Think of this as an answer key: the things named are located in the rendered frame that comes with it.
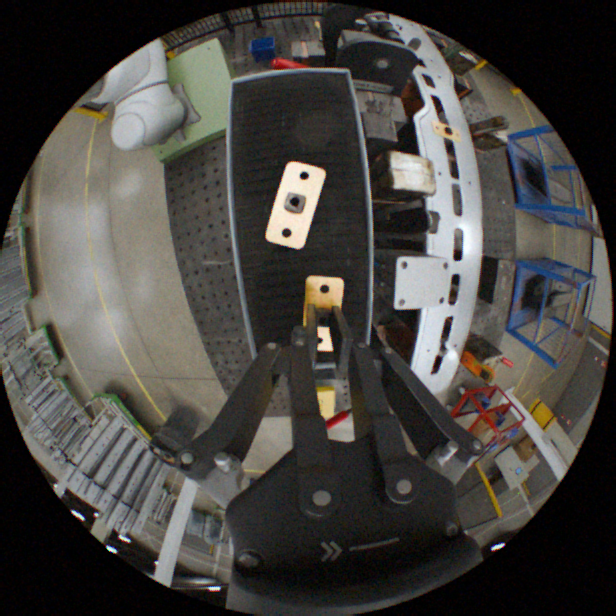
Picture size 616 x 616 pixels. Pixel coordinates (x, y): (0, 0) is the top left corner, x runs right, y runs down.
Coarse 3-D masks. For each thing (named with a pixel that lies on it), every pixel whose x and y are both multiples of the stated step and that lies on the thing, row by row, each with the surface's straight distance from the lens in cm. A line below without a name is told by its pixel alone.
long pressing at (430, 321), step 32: (416, 32) 92; (448, 96) 66; (416, 128) 49; (448, 192) 48; (480, 192) 57; (448, 224) 46; (480, 224) 54; (448, 256) 47; (480, 256) 55; (448, 288) 48; (416, 320) 47; (416, 352) 50; (448, 384) 68
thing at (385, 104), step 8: (360, 96) 39; (368, 96) 39; (376, 96) 40; (384, 96) 40; (392, 96) 41; (360, 104) 37; (368, 104) 38; (376, 104) 38; (384, 104) 39; (392, 104) 39; (400, 104) 41; (360, 112) 36; (368, 112) 37; (376, 112) 37; (384, 112) 38; (392, 112) 38; (400, 112) 39; (400, 120) 38
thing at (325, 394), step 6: (318, 390) 28; (324, 390) 28; (330, 390) 28; (318, 396) 28; (324, 396) 28; (330, 396) 29; (324, 402) 29; (330, 402) 30; (324, 408) 30; (330, 408) 31; (324, 414) 32; (330, 414) 32
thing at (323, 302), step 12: (312, 276) 20; (312, 288) 20; (336, 288) 20; (312, 300) 20; (324, 300) 20; (336, 300) 21; (324, 312) 20; (324, 324) 20; (324, 336) 22; (324, 348) 23
